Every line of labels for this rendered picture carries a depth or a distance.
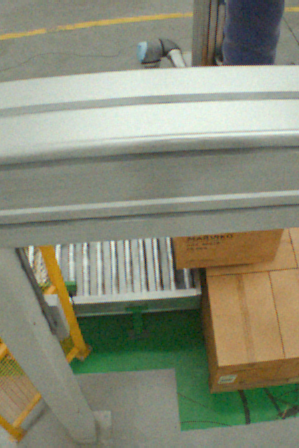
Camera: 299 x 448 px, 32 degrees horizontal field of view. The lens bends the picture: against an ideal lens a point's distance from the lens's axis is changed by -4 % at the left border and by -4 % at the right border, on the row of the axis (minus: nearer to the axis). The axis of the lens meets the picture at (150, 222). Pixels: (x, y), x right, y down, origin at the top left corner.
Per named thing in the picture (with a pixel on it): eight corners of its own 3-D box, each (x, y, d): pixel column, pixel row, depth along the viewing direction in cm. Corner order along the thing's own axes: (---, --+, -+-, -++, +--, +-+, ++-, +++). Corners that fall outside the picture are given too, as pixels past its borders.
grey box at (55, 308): (22, 339, 211) (3, 307, 186) (22, 327, 214) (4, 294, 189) (69, 337, 211) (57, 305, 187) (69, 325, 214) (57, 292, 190)
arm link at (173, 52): (175, 44, 312) (204, 104, 292) (157, 47, 310) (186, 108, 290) (176, 31, 301) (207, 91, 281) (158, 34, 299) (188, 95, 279)
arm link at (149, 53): (178, 127, 316) (162, 38, 294) (154, 132, 314) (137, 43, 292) (172, 123, 327) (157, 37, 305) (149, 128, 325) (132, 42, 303)
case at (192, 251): (176, 269, 320) (178, 231, 288) (170, 214, 343) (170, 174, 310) (273, 261, 322) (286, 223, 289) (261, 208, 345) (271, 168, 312)
